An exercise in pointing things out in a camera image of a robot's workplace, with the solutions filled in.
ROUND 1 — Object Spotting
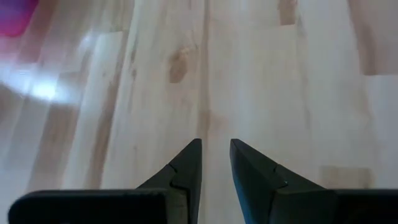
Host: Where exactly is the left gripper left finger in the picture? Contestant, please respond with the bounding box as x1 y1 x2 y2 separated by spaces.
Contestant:
136 138 203 224

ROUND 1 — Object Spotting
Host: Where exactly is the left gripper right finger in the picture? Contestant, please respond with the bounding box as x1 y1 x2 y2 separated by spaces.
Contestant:
229 138 328 224

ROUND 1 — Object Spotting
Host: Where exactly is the pink plastic bin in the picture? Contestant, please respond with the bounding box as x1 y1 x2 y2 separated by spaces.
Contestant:
0 0 40 39

